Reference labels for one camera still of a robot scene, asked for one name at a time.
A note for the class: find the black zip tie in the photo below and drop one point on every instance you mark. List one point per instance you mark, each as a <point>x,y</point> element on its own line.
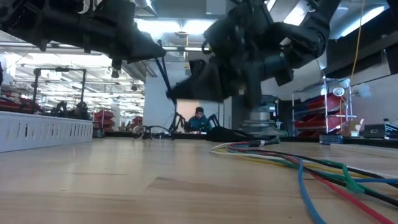
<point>166,77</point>

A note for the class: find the black grey work glove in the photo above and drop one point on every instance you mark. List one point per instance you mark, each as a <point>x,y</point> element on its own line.
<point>227,135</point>

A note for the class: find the black sleeve with white label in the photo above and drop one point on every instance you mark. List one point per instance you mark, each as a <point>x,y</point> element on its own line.
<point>258,143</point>

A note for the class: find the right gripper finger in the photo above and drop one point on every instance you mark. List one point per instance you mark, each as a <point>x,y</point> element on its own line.
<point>211,77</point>
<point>202,93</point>

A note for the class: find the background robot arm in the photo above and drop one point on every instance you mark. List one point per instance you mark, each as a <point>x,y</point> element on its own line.
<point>214,118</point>
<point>178,119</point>

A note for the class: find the black equipment box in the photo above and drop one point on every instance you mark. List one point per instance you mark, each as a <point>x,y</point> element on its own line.
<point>374,131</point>

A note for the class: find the black ceiling camera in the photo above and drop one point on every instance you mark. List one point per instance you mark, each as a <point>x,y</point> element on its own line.
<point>115,74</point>
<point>134,88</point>

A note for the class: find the blue striped box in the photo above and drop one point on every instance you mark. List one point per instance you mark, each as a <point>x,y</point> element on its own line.
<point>392,130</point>

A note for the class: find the dark blue flat box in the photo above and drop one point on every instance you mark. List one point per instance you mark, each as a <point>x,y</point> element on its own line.
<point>331,140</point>

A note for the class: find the metal shelf rack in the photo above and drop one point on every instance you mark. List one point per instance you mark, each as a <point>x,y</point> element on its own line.
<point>325,102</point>

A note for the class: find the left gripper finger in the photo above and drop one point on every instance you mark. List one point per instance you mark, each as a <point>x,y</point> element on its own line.
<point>146,42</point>
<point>140,56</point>

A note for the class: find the LED light bar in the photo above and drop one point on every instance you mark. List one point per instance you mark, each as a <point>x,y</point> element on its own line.
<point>183,48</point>

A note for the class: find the person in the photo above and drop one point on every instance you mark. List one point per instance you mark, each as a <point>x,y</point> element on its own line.
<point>82,112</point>
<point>199,123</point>

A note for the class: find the black gantry frame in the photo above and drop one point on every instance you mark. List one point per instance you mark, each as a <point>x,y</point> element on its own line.
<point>83,90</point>

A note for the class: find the red storage bin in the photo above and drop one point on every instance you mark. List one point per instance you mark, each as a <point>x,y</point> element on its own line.
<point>314,104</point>
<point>311,123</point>

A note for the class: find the cardboard box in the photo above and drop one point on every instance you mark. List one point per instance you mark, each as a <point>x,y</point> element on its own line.
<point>349,127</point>

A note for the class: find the white round lamp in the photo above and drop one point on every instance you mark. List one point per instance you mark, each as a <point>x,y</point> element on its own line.
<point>338,91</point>

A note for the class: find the clear safety glasses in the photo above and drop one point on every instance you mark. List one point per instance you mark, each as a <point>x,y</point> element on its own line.
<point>137,130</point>

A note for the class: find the red bin stack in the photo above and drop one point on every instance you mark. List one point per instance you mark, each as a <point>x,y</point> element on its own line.
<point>104,115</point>

